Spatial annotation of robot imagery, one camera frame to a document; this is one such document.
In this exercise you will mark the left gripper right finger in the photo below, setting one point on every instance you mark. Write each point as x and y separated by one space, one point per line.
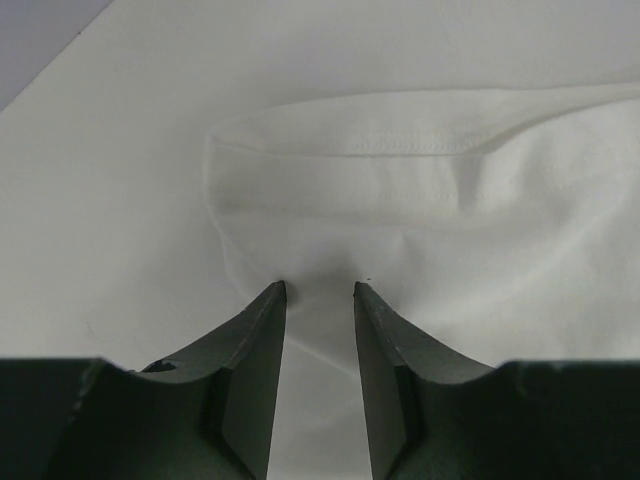
395 359

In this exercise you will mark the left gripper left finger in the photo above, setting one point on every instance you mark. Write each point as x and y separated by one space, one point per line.
239 365

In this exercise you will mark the white floral t shirt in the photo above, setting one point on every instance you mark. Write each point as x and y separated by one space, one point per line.
503 222

